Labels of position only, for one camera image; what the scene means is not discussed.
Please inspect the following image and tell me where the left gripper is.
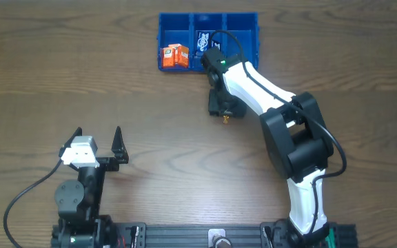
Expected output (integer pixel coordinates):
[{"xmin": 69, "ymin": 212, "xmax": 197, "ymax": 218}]
[{"xmin": 59, "ymin": 125, "xmax": 130, "ymax": 172}]

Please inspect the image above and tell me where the blue tray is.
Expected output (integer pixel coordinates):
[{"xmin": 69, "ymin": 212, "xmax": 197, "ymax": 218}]
[{"xmin": 156, "ymin": 12, "xmax": 261, "ymax": 73}]

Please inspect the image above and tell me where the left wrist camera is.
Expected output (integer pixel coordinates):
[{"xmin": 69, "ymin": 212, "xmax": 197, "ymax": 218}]
[{"xmin": 60, "ymin": 135, "xmax": 100, "ymax": 169}]

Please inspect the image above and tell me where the black cable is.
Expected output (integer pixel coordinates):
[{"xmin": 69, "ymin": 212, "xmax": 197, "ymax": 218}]
[
  {"xmin": 3, "ymin": 158, "xmax": 64, "ymax": 248},
  {"xmin": 207, "ymin": 29, "xmax": 347, "ymax": 235}
]

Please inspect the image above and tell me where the mounting rail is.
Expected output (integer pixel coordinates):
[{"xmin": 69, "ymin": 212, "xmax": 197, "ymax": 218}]
[{"xmin": 52, "ymin": 222, "xmax": 358, "ymax": 248}]

